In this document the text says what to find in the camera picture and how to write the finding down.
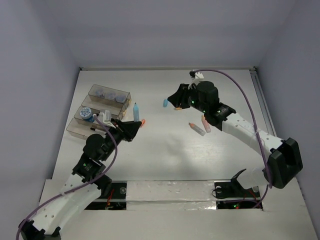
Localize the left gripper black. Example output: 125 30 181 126
101 117 142 161

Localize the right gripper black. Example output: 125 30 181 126
166 83 208 114

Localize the blue marker cap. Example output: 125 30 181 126
163 99 168 108

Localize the blue highlighter marker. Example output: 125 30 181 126
132 102 140 122

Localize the clear bead cup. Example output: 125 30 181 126
95 88 105 98
104 91 117 101
115 93 127 104

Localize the orange highlighter marker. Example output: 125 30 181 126
201 115 211 133

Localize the black white pen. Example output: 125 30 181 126
90 127 106 135

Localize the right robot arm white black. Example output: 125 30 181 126
168 81 303 196

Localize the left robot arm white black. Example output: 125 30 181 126
15 119 142 240

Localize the clear grey highlighter marker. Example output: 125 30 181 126
188 122 206 136

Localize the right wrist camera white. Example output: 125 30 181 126
188 70 204 89

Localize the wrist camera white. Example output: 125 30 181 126
92 109 115 128
188 70 204 89

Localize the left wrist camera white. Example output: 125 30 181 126
92 109 115 128

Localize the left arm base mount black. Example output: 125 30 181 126
85 181 127 211

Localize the aluminium rail right side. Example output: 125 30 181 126
249 66 291 178

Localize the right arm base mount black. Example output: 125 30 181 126
211 169 263 210

